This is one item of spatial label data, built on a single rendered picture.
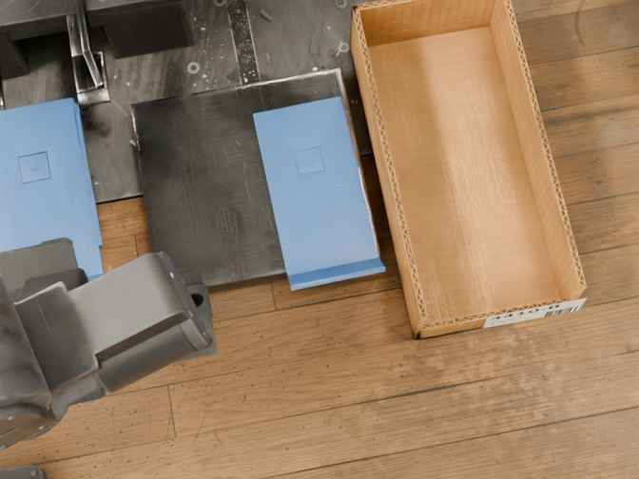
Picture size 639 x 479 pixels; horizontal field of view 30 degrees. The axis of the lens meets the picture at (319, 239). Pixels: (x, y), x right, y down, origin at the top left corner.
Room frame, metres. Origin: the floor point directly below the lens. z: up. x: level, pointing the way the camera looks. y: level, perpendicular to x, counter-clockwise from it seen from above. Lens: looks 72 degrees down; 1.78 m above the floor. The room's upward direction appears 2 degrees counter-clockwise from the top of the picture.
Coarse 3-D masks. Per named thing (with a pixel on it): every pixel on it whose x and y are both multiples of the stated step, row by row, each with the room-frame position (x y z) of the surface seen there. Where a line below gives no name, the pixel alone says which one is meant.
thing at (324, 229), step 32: (256, 128) 0.37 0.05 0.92; (288, 128) 0.37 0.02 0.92; (320, 128) 0.37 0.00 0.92; (288, 160) 0.34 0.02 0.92; (352, 160) 0.34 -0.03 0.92; (288, 192) 0.31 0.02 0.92; (320, 192) 0.31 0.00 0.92; (352, 192) 0.31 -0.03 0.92; (288, 224) 0.29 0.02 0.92; (320, 224) 0.29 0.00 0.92; (352, 224) 0.29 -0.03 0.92; (288, 256) 0.26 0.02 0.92; (320, 256) 0.26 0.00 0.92; (352, 256) 0.26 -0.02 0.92
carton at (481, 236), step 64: (384, 0) 0.45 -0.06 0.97; (448, 0) 0.45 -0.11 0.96; (384, 64) 0.43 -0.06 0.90; (448, 64) 0.43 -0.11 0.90; (512, 64) 0.40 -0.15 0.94; (384, 128) 0.34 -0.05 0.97; (448, 128) 0.37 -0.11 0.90; (512, 128) 0.37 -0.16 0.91; (384, 192) 0.31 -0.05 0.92; (448, 192) 0.32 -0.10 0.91; (512, 192) 0.31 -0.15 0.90; (448, 256) 0.26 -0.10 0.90; (512, 256) 0.26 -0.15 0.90; (576, 256) 0.24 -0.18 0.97; (448, 320) 0.21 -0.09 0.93; (512, 320) 0.21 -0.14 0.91
